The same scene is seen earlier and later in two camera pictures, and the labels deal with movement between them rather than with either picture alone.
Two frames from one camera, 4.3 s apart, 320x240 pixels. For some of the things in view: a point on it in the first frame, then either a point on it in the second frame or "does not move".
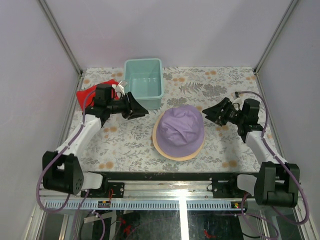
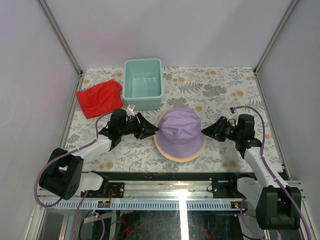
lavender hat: (180, 131) does not move
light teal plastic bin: (144, 79) does not move
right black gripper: (219, 117) -> (214, 129)
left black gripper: (137, 109) -> (149, 129)
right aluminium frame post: (290, 7) does not move
